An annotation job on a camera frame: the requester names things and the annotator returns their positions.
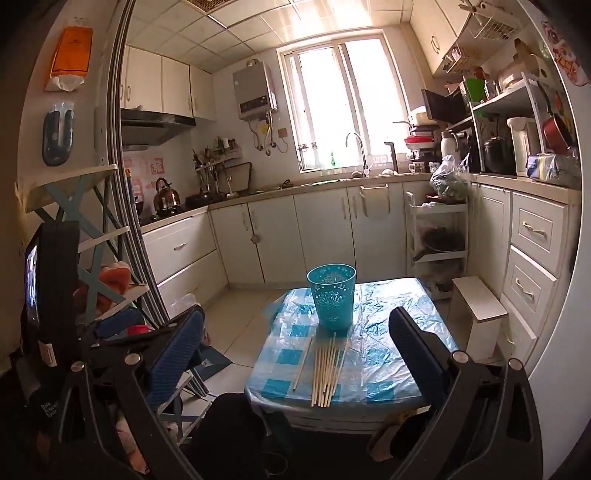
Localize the teal perforated plastic bucket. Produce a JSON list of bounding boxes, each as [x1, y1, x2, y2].
[[307, 264, 357, 332]]

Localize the small white wire basket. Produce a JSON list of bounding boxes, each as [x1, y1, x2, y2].
[[441, 44, 478, 75]]

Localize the dish rack with dishes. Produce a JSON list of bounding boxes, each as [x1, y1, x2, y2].
[[392, 106, 441, 174]]

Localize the black microwave oven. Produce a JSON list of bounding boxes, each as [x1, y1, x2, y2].
[[421, 88, 472, 125]]

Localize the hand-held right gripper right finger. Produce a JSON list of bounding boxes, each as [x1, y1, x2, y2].
[[389, 307, 544, 480]]

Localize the small white stool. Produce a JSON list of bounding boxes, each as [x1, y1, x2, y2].
[[450, 276, 509, 363]]

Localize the person's right leg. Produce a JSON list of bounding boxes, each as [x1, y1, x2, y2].
[[390, 413, 437, 462]]

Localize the white trolley rack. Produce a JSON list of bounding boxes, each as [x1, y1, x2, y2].
[[405, 190, 469, 296]]

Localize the grey gas water heater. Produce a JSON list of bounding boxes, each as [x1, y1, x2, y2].
[[232, 62, 279, 121]]

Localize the white multi-drawer base cabinet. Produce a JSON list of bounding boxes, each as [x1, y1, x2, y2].
[[466, 178, 583, 365]]

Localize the white electric water boiler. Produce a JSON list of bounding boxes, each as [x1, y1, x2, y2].
[[506, 117, 541, 177]]

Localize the black range hood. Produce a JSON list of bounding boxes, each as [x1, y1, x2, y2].
[[121, 109, 197, 146]]

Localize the person's leg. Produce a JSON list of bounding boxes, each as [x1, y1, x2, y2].
[[390, 413, 437, 462], [182, 392, 296, 480]]

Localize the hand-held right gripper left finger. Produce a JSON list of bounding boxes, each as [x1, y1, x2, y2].
[[46, 305, 206, 480]]

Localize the black cooking pot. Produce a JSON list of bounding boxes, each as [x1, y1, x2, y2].
[[482, 136, 515, 175]]

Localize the white countertop shelf rack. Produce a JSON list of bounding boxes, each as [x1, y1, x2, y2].
[[468, 69, 555, 178]]

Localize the chrome gooseneck faucet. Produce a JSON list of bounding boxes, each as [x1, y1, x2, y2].
[[346, 132, 370, 178]]

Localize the white two-drawer base cabinet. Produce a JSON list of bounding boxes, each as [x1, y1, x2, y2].
[[139, 208, 229, 301]]

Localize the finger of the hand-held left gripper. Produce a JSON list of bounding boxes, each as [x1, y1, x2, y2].
[[81, 307, 155, 370]]

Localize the white low table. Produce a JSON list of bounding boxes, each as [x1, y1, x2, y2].
[[274, 401, 416, 437]]

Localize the white hanging waste bin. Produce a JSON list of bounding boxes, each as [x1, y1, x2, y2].
[[359, 184, 390, 217]]

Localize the dark lidded pan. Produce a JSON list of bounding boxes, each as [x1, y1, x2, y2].
[[413, 228, 466, 261]]

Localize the blue and yellow packet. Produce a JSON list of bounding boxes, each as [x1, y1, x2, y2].
[[526, 152, 561, 181]]

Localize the steel whistling kettle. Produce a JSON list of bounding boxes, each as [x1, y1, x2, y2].
[[153, 178, 181, 214]]

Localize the white shelf with blue crossbars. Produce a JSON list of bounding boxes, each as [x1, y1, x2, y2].
[[16, 164, 206, 439]]

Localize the wall utensil rack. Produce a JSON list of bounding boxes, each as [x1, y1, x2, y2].
[[191, 136, 243, 195]]

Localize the pink wall stickers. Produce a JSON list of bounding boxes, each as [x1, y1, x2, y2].
[[122, 154, 164, 178]]

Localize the grey sliding door frame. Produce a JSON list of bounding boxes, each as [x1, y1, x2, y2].
[[95, 0, 169, 328]]

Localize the blue checkered plastic tablecloth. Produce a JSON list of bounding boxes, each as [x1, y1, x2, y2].
[[244, 277, 460, 414]]

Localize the black frying pan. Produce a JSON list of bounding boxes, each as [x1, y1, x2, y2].
[[185, 191, 227, 208]]

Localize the white thermos jug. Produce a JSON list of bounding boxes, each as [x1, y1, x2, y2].
[[440, 131, 460, 160]]

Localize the black-rimmed cutting board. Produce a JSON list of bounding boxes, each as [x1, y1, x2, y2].
[[217, 161, 253, 197]]

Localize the blue wall holder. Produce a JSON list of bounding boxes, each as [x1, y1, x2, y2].
[[42, 104, 76, 167]]

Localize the black gas hob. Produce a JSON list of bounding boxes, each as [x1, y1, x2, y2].
[[139, 205, 208, 227]]

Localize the plastic bag of vegetables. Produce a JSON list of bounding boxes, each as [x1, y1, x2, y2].
[[429, 154, 472, 204]]

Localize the large white wire basket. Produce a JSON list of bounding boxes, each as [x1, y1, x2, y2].
[[462, 0, 522, 42]]

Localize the orange towel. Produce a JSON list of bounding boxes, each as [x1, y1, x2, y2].
[[76, 261, 132, 315]]

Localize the white door base cabinets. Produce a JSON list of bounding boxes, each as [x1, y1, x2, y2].
[[208, 182, 467, 286]]

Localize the white refrigerator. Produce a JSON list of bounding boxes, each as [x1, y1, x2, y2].
[[526, 0, 591, 480]]

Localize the red saucepan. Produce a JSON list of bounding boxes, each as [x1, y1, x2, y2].
[[536, 80, 575, 153]]

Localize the orange tissue packet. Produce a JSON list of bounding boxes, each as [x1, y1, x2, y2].
[[45, 27, 93, 93]]

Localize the clear plastic wrapped bundle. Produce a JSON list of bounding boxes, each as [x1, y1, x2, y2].
[[549, 150, 581, 189]]

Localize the colourful fridge sticker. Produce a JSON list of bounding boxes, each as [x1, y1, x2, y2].
[[542, 16, 583, 86]]

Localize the white wall cabinet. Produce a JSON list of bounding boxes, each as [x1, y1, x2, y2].
[[121, 45, 218, 121], [410, 0, 472, 77]]

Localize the bundle of wooden chopsticks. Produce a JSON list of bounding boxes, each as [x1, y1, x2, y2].
[[293, 332, 352, 409]]

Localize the person's left leg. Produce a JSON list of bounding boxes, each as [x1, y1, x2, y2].
[[182, 392, 296, 480]]

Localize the kitchen window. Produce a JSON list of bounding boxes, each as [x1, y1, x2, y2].
[[277, 30, 416, 174]]

